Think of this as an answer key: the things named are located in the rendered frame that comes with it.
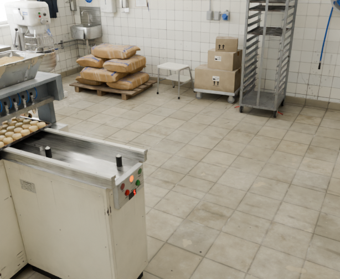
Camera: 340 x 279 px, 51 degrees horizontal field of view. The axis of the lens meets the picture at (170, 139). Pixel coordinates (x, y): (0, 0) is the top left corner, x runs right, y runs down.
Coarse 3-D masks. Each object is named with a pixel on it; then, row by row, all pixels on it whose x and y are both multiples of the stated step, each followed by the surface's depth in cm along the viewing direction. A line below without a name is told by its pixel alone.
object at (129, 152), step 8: (48, 128) 217; (40, 136) 220; (48, 136) 217; (56, 136) 213; (64, 136) 210; (72, 136) 207; (80, 136) 206; (72, 144) 210; (80, 144) 207; (88, 144) 204; (96, 144) 201; (104, 144) 198; (112, 144) 195; (120, 144) 195; (104, 152) 200; (112, 152) 197; (120, 152) 195; (128, 152) 192; (136, 152) 189; (144, 152) 187; (136, 160) 191; (144, 160) 189
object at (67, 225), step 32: (64, 160) 193; (96, 160) 192; (128, 160) 192; (32, 192) 195; (64, 192) 182; (96, 192) 170; (32, 224) 207; (64, 224) 192; (96, 224) 180; (128, 224) 193; (32, 256) 221; (64, 256) 205; (96, 256) 190; (128, 256) 200
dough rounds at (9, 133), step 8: (16, 120) 227; (24, 120) 224; (8, 128) 212; (16, 128) 212; (24, 128) 214; (32, 128) 212; (0, 136) 202; (8, 136) 204; (16, 136) 202; (0, 144) 193
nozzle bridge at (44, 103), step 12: (24, 84) 204; (36, 84) 207; (48, 84) 225; (60, 84) 224; (0, 96) 187; (12, 96) 204; (24, 96) 212; (48, 96) 226; (60, 96) 226; (0, 108) 198; (12, 108) 206; (24, 108) 207; (48, 108) 235; (0, 120) 194; (48, 120) 239
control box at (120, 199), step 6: (138, 162) 190; (132, 168) 184; (138, 168) 185; (126, 174) 178; (132, 174) 181; (138, 174) 186; (120, 180) 173; (126, 180) 176; (132, 180) 181; (120, 186) 172; (126, 186) 177; (132, 186) 183; (138, 186) 188; (114, 192) 172; (120, 192) 173; (132, 192) 184; (114, 198) 174; (120, 198) 174; (126, 198) 179; (114, 204) 175; (120, 204) 175
